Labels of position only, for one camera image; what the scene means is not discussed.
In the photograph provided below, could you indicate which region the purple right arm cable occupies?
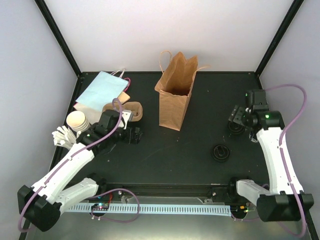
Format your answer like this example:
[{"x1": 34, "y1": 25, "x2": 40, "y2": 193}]
[{"x1": 231, "y1": 83, "x2": 308, "y2": 238}]

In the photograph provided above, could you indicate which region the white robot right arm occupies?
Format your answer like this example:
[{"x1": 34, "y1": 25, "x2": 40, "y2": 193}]
[{"x1": 227, "y1": 89, "x2": 314, "y2": 222}]

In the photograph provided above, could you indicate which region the black coffee cup lid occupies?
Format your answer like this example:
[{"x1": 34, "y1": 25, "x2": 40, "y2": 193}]
[{"x1": 210, "y1": 144, "x2": 230, "y2": 163}]

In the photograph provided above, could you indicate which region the light blue paper bag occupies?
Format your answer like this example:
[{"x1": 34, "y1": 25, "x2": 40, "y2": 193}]
[{"x1": 76, "y1": 71, "x2": 128, "y2": 111}]

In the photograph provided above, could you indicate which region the left paper cup stack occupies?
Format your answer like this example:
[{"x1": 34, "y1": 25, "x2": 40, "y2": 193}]
[{"x1": 66, "y1": 110, "x2": 91, "y2": 133}]

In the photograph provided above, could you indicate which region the black lid stack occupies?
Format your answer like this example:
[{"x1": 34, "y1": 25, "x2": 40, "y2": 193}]
[{"x1": 227, "y1": 121, "x2": 246, "y2": 136}]

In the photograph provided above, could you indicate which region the small brown paper bag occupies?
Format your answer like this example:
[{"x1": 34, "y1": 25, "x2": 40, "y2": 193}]
[{"x1": 118, "y1": 91, "x2": 131, "y2": 104}]

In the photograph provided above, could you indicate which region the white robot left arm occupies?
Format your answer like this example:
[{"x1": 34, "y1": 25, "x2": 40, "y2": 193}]
[{"x1": 17, "y1": 109, "x2": 142, "y2": 233}]

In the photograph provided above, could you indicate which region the white plastic cutlery bundle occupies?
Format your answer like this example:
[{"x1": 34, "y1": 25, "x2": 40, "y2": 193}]
[{"x1": 51, "y1": 125, "x2": 76, "y2": 150}]

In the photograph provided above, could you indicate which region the light blue cable duct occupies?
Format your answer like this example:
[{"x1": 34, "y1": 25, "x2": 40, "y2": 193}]
[{"x1": 67, "y1": 202, "x2": 232, "y2": 217}]

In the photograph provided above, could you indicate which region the black aluminium rail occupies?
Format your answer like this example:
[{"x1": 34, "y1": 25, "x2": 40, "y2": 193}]
[{"x1": 104, "y1": 183, "x2": 231, "y2": 202}]

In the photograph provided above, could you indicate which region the brown pulp cup carrier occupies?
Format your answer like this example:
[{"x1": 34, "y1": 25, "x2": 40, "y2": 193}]
[{"x1": 102, "y1": 101, "x2": 143, "y2": 122}]

